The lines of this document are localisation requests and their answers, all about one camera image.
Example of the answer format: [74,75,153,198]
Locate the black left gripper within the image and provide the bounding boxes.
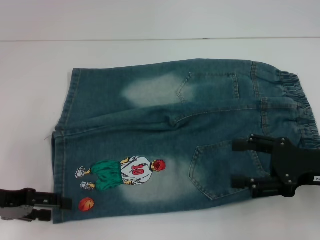
[0,188,73,225]

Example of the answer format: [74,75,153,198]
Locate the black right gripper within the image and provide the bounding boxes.
[231,133,320,200]

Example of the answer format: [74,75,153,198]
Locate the blue denim shorts with print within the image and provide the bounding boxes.
[44,58,320,225]

